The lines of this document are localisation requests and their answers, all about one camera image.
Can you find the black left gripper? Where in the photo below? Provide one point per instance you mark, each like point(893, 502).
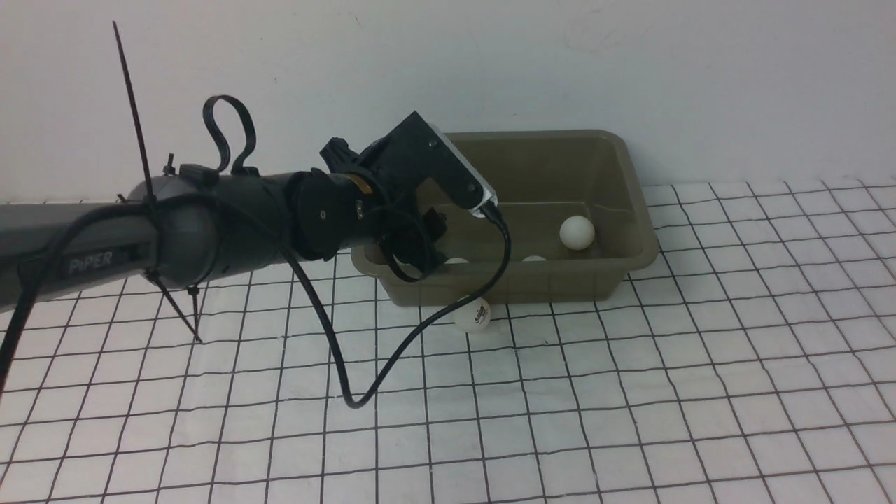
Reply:
point(358, 203)

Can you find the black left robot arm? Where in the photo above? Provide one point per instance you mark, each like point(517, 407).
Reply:
point(208, 226)

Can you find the olive plastic storage bin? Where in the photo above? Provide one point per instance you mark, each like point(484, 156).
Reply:
point(541, 178)

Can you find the white black-grid tablecloth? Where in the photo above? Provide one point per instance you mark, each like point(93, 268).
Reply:
point(753, 362)

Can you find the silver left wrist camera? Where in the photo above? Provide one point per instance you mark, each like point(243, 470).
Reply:
point(417, 151)

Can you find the black cable tie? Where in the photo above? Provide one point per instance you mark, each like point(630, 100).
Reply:
point(152, 274)

